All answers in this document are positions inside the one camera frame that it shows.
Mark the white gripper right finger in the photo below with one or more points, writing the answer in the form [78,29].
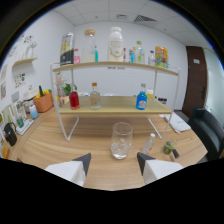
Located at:
[158,169]

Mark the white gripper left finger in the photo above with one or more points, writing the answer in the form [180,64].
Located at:
[68,170]

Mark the glass jar with limes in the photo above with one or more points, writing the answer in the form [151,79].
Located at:
[168,147]

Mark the silver black soda water can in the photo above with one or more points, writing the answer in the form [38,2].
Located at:
[67,50]

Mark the green cup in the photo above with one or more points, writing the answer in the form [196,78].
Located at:
[20,122]

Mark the clear stemless drinking glass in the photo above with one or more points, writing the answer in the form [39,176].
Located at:
[121,143]

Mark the white notebook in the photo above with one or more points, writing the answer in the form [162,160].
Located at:
[178,122]

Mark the white tray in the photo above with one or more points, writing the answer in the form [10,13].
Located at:
[25,126]

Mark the black chair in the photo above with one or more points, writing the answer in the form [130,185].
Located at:
[208,131]

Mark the white bottle with blue base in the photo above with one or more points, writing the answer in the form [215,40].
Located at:
[33,112]

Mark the black handbag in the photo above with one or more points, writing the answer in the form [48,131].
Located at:
[10,135]

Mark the red liquid glass bottle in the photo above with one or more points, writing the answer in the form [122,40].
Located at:
[74,100]

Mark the blue liquid glass bottle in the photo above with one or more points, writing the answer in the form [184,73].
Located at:
[141,100]

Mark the orange storage basket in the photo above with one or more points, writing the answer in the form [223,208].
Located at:
[43,103]

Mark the clear bottle with orange cap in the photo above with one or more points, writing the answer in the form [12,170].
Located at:
[95,100]

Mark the white bottle with red cap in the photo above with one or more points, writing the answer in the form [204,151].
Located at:
[149,93]

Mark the two-tier wood shelf rack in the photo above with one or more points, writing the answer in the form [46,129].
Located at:
[113,106]

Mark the green potted plant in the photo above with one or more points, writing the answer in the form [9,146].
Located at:
[67,88]

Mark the dark brown door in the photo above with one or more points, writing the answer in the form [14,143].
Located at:
[196,81]

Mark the small clear water bottle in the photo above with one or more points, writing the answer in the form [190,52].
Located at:
[151,59]

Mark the small pink drink bottle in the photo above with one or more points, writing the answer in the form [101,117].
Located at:
[77,58]

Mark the clear bottle with green cap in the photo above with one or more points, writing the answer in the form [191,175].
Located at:
[139,55]

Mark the slim blue bottle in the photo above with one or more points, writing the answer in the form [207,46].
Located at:
[131,56]

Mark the small red label bottle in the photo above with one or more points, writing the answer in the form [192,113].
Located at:
[124,56]

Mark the small teal bottle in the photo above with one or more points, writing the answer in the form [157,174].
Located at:
[96,55]

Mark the glass jar with cork lid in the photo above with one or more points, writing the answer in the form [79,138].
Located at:
[88,46]

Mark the white figurine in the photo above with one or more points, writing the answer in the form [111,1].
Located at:
[31,49]

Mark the large white milk bottle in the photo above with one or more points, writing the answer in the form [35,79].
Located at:
[115,45]

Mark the wooden wall shelf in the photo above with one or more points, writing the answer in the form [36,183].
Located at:
[25,61]

